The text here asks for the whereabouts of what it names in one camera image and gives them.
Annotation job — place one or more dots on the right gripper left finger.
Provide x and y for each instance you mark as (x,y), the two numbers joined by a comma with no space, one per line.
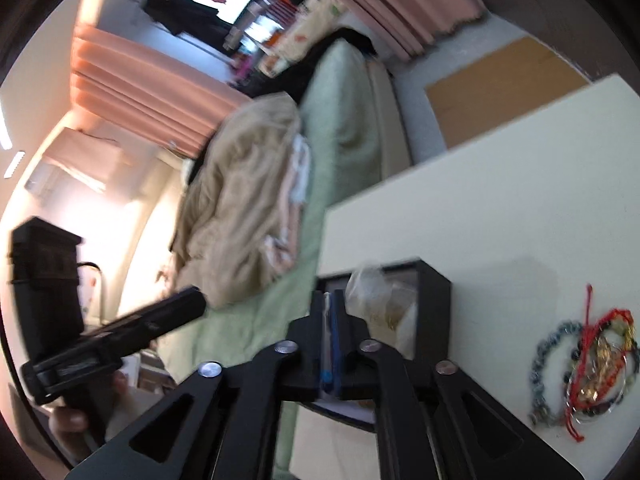
(320,312)

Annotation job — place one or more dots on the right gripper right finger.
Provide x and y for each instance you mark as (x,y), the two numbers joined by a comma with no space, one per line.
(340,339)

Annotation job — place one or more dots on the white translucent pouch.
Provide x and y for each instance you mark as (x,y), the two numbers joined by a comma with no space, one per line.
(388,305)

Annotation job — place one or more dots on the silver bangle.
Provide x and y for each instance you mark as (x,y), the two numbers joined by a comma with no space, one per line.
(609,377)

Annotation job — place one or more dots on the black jewelry box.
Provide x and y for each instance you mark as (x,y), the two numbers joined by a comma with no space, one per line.
(355,405)

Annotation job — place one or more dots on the person's left hand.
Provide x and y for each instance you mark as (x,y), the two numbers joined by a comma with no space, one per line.
(69,426)

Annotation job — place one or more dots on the beige duvet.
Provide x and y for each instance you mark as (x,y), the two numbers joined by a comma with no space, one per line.
(237,228)

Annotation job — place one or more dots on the white bedside table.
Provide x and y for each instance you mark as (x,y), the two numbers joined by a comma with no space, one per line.
(536,226)

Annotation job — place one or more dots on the pink curtain left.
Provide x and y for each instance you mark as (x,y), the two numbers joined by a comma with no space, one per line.
(146,92)

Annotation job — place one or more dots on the patterned floral bedding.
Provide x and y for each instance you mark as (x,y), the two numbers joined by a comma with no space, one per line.
(314,20)

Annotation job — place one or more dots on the flat cardboard sheet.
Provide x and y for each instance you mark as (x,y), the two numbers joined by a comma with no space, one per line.
(504,85)

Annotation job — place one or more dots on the hanging black garment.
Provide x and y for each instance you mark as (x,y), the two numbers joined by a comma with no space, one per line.
(189,17)

